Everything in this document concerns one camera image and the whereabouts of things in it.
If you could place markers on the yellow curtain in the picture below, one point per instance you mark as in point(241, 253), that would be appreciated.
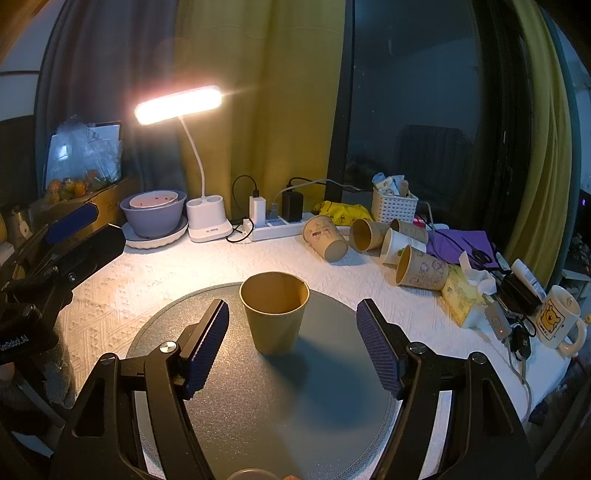
point(542, 138)
point(277, 92)

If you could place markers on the black box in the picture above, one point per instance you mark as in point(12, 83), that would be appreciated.
point(519, 293)

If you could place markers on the purple cloth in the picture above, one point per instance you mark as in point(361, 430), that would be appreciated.
point(457, 244)

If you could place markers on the black charger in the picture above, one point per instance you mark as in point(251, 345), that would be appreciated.
point(292, 206)

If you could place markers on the small white device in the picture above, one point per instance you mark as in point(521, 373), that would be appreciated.
point(497, 321)

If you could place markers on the grey curtain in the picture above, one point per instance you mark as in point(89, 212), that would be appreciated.
point(106, 69)

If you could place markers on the white plate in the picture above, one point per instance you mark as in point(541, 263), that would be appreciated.
point(157, 241)

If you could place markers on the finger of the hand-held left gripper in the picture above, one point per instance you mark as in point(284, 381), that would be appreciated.
point(92, 247)
point(71, 224)

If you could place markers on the round grey turntable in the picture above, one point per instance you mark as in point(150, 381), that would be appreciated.
point(300, 397)

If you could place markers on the white charger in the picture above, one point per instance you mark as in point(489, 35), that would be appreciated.
point(258, 210)

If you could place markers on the plain brown paper cup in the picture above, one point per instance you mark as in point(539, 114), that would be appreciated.
point(275, 318)

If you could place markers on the white power strip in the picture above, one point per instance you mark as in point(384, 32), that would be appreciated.
point(277, 230)

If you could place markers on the pile of oranges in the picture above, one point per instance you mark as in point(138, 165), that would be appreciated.
point(69, 188)

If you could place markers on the cardboard box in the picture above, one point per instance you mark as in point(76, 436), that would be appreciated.
point(108, 198)

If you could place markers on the yellow tissue pack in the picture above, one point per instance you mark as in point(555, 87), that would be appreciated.
point(461, 295)

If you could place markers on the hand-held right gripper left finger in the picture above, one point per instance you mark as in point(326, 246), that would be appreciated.
point(210, 350)

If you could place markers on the white bear print mug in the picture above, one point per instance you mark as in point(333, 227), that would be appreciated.
point(556, 318)

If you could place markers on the yellow snack packet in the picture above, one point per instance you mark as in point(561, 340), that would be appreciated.
point(346, 213)

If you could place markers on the white paper cup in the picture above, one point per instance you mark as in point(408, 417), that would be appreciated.
point(395, 248)

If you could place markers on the clear plastic bag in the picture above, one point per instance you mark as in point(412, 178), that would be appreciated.
point(83, 152)

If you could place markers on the white tube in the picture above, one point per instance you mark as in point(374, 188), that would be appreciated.
point(528, 277)

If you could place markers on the white desk lamp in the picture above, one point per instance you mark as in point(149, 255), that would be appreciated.
point(207, 221)

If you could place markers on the pink bowl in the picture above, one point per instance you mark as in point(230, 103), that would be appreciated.
point(154, 201)

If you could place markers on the purple bowl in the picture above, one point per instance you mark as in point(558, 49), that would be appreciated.
point(154, 219)

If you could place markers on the black car key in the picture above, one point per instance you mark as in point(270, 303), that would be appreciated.
point(521, 344)

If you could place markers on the white plastic basket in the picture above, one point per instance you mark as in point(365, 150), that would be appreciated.
point(395, 205)

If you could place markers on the printed brown paper cup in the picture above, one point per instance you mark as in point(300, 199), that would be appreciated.
point(425, 270)
point(323, 237)
point(367, 235)
point(413, 230)

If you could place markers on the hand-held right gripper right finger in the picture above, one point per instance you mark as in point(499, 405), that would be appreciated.
point(376, 350)

